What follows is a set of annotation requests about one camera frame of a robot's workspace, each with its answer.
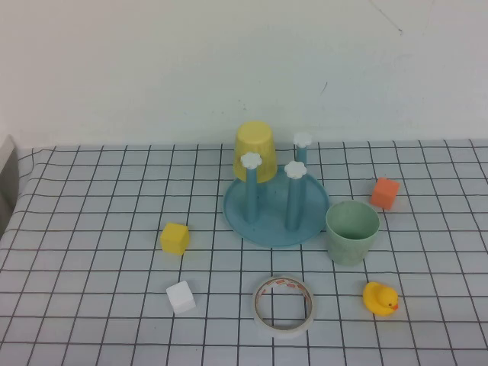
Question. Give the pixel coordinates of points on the white cabinet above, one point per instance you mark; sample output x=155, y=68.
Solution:
x=7, y=164

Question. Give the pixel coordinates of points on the green plastic cup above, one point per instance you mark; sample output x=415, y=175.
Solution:
x=350, y=248

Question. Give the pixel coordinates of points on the yellow plastic cup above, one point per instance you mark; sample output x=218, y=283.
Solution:
x=255, y=145

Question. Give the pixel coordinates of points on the white tape roll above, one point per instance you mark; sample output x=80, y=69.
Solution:
x=282, y=332

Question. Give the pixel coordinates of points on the orange foam cube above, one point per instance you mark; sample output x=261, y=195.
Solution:
x=384, y=194

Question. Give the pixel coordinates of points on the blue cup stand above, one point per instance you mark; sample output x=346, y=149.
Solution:
x=267, y=225

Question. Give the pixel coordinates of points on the white foam cube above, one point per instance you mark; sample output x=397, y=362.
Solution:
x=181, y=299

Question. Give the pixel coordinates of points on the yellow rubber duck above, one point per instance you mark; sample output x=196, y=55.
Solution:
x=377, y=299

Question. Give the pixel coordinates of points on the yellow foam cube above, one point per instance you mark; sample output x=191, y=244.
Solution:
x=173, y=240

